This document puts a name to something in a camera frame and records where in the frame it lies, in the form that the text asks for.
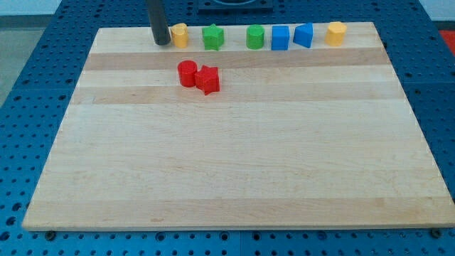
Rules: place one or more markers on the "red star block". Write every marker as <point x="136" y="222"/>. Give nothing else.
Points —
<point x="207" y="79"/>

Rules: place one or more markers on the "green star block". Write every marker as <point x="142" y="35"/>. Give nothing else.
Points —
<point x="213" y="37"/>

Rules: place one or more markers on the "red cylinder block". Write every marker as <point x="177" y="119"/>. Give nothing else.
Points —
<point x="186" y="73"/>

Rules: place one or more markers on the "wooden board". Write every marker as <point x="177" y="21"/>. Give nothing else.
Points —
<point x="305" y="138"/>

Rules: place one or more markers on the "green cylinder block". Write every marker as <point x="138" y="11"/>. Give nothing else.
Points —
<point x="255" y="37"/>

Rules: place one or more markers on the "blue cube block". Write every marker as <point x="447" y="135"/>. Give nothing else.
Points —
<point x="280" y="38"/>

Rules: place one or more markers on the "yellow heart block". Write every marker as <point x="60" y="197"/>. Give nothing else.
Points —
<point x="179" y="33"/>

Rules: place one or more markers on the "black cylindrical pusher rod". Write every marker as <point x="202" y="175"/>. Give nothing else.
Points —
<point x="158" y="22"/>

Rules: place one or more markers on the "blue triangle block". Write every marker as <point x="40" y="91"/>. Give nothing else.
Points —
<point x="303" y="35"/>

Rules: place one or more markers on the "yellow hexagon block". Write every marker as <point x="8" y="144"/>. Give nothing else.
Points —
<point x="335" y="33"/>

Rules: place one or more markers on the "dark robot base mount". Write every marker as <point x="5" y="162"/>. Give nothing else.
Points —
<point x="205" y="6"/>

